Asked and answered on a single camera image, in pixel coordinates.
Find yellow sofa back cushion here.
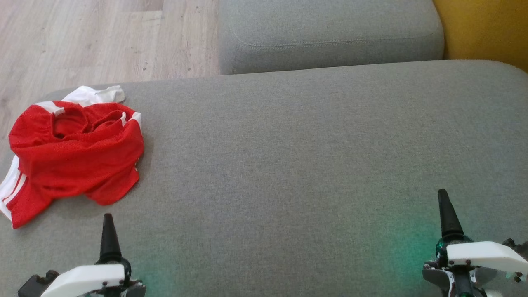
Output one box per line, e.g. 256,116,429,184
432,0,528,74

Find grey sofa seat cushion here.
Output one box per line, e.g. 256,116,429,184
218,0,445,76

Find large grey chaise cushion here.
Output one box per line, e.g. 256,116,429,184
0,60,528,297

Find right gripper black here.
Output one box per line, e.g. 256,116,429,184
422,189,502,297

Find red basketball jersey white sleeves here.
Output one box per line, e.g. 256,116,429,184
0,85,141,229

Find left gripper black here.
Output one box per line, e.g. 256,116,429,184
89,213,146,297

